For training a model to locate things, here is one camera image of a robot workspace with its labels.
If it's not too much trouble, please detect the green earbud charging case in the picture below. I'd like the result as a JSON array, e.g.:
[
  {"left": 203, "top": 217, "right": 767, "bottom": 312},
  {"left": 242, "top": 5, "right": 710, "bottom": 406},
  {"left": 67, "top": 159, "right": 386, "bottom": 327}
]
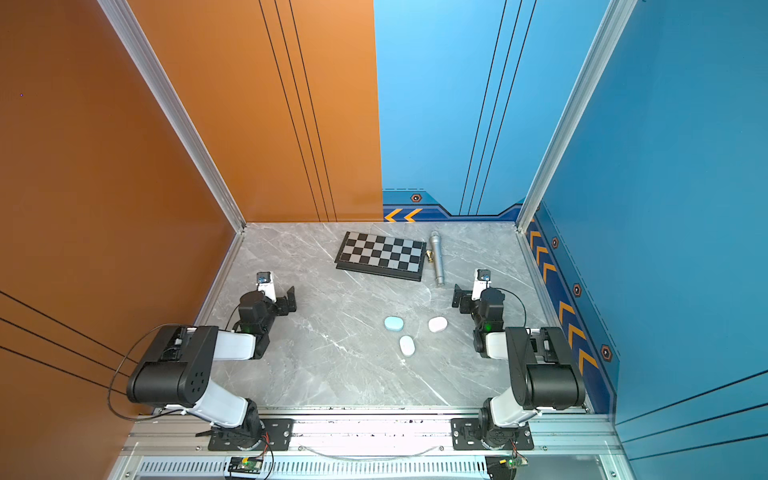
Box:
[{"left": 399, "top": 335, "right": 416, "bottom": 357}]

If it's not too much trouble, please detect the silver microphone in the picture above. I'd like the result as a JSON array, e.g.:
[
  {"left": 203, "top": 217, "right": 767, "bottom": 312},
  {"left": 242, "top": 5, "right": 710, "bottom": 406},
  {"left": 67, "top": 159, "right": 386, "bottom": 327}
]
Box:
[{"left": 429, "top": 231, "right": 445, "bottom": 287}]

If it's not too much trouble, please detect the white earbud charging case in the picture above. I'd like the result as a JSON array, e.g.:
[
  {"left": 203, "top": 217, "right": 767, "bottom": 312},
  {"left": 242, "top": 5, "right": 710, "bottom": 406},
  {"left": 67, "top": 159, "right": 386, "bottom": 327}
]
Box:
[{"left": 428, "top": 316, "right": 448, "bottom": 333}]

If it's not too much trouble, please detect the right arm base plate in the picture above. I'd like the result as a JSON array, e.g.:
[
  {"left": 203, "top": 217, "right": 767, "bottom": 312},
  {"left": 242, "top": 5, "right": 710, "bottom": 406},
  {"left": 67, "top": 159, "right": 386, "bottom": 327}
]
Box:
[{"left": 450, "top": 418, "right": 535, "bottom": 451}]

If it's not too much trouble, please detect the right green circuit board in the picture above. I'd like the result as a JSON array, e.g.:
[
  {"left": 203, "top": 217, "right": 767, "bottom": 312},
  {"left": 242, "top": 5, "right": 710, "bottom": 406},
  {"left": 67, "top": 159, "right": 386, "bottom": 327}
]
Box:
[{"left": 499, "top": 455, "right": 529, "bottom": 471}]

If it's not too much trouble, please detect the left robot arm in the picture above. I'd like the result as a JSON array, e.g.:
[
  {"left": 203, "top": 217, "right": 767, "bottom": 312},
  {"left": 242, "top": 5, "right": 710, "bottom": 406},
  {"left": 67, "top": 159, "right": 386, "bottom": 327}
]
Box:
[{"left": 126, "top": 287, "right": 297, "bottom": 451}]

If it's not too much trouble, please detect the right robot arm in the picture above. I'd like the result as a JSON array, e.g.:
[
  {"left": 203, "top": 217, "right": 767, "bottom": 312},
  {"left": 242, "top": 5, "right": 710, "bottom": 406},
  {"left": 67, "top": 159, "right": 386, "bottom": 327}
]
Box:
[{"left": 452, "top": 286, "right": 587, "bottom": 450}]

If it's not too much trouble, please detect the green circuit board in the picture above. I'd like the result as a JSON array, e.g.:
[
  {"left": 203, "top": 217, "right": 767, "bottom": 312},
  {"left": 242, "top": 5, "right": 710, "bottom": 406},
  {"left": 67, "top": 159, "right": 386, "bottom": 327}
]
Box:
[
  {"left": 499, "top": 455, "right": 529, "bottom": 471},
  {"left": 227, "top": 457, "right": 264, "bottom": 478}
]

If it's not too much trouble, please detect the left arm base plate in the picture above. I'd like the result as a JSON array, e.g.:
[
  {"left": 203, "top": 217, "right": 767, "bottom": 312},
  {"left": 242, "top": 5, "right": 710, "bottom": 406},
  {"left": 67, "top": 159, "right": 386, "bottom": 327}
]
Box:
[{"left": 207, "top": 418, "right": 294, "bottom": 452}]

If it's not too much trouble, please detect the blue earbud charging case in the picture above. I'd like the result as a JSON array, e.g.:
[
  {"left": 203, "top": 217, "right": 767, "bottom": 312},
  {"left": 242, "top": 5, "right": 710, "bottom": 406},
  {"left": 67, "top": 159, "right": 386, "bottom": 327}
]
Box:
[{"left": 384, "top": 316, "right": 404, "bottom": 332}]

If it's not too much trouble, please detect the left green circuit board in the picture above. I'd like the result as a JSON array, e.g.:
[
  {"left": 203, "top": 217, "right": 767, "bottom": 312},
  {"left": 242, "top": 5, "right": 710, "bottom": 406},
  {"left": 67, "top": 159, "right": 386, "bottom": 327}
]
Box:
[{"left": 227, "top": 457, "right": 264, "bottom": 478}]

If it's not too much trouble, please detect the black and silver chessboard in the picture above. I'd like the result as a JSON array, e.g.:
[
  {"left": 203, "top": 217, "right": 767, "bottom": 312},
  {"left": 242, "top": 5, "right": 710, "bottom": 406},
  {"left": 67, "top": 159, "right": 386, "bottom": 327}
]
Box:
[{"left": 334, "top": 231, "right": 427, "bottom": 282}]

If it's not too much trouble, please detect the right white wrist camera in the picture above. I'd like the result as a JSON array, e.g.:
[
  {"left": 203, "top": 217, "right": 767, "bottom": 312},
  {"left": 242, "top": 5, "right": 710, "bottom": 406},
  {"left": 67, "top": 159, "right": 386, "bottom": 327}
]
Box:
[{"left": 471, "top": 269, "right": 491, "bottom": 301}]

